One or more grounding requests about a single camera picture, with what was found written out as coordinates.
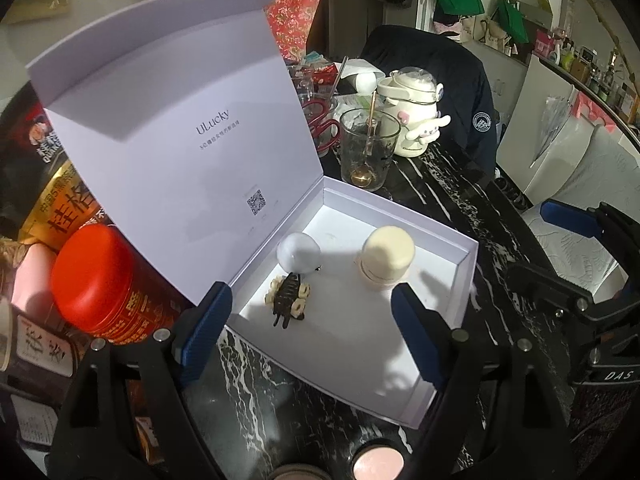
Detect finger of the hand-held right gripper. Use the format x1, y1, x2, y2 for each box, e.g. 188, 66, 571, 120
541, 199, 640, 281
505, 263, 632, 318

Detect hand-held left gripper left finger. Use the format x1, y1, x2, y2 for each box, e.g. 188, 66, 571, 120
47, 280, 236, 480

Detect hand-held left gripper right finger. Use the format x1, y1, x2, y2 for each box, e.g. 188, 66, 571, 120
390, 282, 576, 480

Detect cream jar with pink base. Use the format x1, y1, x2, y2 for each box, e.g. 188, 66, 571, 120
356, 226, 417, 292

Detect black flower hair claw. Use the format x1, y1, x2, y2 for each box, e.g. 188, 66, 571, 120
264, 272, 312, 331

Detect white dome case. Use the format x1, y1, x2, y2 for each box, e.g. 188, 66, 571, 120
276, 232, 322, 275

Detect pink round compact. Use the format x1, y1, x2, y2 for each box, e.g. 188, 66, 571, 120
350, 447, 407, 480

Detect lavender gift box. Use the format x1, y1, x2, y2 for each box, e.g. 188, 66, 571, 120
26, 0, 480, 431

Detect white embossed chair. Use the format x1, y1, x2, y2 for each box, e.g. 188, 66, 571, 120
495, 52, 640, 301

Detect red tin can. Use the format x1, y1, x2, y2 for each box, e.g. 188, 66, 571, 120
50, 223, 193, 346

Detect row of shelf bottles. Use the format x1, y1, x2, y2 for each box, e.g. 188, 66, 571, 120
532, 25, 640, 126

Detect dark plastic jar white label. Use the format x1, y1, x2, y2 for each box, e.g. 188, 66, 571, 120
0, 300, 88, 401

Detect clear glass cup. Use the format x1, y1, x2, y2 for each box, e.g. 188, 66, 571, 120
339, 107, 402, 192

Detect pink rounded container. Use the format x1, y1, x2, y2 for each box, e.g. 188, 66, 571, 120
10, 242, 58, 328

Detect dark navy jacket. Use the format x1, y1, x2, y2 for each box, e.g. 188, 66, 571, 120
359, 24, 501, 176

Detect white cartoon dog mug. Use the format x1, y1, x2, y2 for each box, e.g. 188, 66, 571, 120
376, 66, 453, 158

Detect black and gold oatmeal bag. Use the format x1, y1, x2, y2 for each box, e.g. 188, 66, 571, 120
0, 95, 108, 256

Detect gold spoon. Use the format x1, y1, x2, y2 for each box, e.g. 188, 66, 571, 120
349, 91, 378, 187

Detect clear glass holding scissors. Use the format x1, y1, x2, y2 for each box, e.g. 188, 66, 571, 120
292, 65, 341, 111

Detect red patterned paper bag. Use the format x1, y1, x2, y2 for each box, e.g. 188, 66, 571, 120
264, 0, 323, 63

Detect red handled scissors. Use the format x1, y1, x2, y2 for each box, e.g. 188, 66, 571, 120
300, 97, 343, 158

